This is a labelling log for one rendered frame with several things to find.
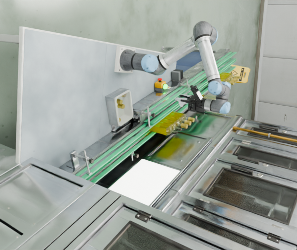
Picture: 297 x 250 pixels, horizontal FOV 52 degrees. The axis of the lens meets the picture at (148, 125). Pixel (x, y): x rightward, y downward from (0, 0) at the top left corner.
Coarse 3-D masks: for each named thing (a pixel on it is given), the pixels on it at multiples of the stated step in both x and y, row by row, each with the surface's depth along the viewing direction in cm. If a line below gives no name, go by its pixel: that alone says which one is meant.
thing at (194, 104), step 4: (192, 96) 202; (192, 100) 197; (196, 100) 197; (204, 100) 194; (188, 104) 201; (192, 104) 198; (196, 104) 199; (200, 104) 197; (188, 108) 201; (192, 108) 199; (196, 108) 200; (200, 108) 198
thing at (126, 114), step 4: (124, 92) 212; (128, 92) 217; (120, 96) 220; (128, 96) 219; (116, 100) 205; (124, 100) 222; (128, 100) 220; (116, 104) 206; (124, 104) 224; (128, 104) 222; (116, 108) 208; (124, 108) 226; (128, 108) 224; (132, 108) 223; (116, 112) 209; (120, 112) 224; (124, 112) 227; (128, 112) 225; (132, 112) 224; (120, 116) 225; (124, 116) 226; (128, 116) 225; (132, 116) 225; (124, 120) 221; (128, 120) 222; (120, 124) 215
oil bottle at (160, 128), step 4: (156, 124) 232; (160, 124) 232; (152, 128) 232; (156, 128) 230; (160, 128) 227; (164, 128) 225; (168, 128) 225; (160, 132) 229; (164, 132) 227; (168, 132) 225
